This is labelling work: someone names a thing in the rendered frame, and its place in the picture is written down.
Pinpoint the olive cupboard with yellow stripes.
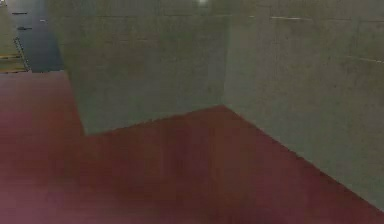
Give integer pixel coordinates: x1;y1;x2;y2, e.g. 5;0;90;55
0;37;32;74

